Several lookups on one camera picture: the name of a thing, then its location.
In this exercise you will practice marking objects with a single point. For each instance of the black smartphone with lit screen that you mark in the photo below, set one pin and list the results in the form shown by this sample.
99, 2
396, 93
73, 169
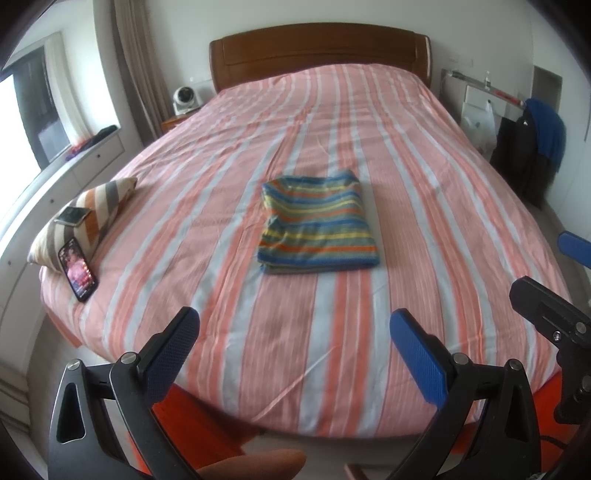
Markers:
78, 270

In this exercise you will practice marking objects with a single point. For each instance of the striped knit sweater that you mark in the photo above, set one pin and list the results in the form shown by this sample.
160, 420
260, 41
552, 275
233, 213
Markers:
318, 221

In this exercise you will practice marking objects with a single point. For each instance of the orange chair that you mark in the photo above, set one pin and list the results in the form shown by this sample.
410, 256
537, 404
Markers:
198, 415

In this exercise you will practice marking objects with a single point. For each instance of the bed with pink striped sheet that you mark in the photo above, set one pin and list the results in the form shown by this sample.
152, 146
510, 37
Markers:
369, 138

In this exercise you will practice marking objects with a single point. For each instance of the wooden nightstand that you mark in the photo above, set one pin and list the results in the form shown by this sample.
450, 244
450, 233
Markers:
175, 122

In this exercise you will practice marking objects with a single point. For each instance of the window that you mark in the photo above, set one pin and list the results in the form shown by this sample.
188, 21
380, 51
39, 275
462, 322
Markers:
39, 106

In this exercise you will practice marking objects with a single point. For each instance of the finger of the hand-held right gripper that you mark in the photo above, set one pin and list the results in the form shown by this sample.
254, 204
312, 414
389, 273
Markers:
554, 314
576, 249

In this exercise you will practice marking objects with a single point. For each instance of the dark clutter on windowsill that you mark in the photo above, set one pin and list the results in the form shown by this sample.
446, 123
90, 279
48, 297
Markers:
94, 137

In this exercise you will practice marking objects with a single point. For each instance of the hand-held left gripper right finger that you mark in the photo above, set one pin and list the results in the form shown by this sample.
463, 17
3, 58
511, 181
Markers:
422, 364

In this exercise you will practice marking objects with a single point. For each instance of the white windowsill cabinet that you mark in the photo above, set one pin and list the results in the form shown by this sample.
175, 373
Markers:
69, 180

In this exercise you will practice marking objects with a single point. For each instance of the white desk fan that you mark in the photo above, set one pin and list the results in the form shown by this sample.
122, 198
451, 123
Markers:
185, 99

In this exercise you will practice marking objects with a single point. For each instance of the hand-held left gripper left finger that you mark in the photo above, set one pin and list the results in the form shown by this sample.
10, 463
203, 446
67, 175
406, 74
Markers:
168, 351

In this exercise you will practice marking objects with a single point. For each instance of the silver smartphone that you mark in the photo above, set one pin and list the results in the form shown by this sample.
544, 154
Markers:
73, 216

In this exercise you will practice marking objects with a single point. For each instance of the beige curtain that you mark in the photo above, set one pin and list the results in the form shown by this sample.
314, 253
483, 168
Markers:
138, 69

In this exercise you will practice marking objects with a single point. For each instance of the brown wooden headboard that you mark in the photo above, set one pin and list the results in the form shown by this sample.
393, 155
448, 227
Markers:
318, 55

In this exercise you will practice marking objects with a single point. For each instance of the striped pillow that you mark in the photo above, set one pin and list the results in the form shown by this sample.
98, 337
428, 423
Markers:
99, 203

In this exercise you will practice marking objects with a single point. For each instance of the black garment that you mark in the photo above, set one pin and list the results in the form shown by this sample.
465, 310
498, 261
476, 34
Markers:
521, 157

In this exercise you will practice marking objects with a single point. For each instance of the white plastic bag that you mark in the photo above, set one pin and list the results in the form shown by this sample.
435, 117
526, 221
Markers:
480, 121

